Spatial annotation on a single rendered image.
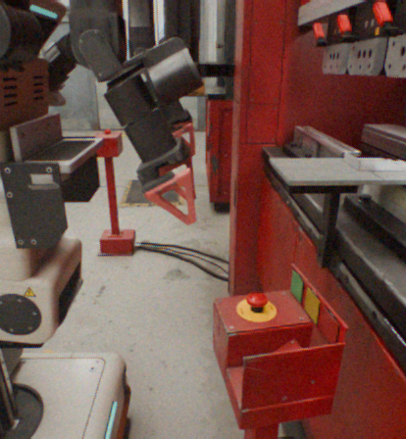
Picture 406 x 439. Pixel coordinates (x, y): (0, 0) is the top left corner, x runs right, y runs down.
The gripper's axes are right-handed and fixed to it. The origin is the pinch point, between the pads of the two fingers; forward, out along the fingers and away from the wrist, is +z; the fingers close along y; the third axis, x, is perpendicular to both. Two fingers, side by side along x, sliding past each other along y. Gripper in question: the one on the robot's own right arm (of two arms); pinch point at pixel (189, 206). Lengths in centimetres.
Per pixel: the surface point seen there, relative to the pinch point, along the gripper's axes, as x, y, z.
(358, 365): -13.2, 0.4, 43.0
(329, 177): -23.2, 14.1, 11.4
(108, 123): 196, 732, -2
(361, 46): -47, 45, -3
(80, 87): 205, 728, -86
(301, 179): -18.3, 12.9, 8.9
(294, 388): -2.3, -10.3, 30.7
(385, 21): -47, 29, -8
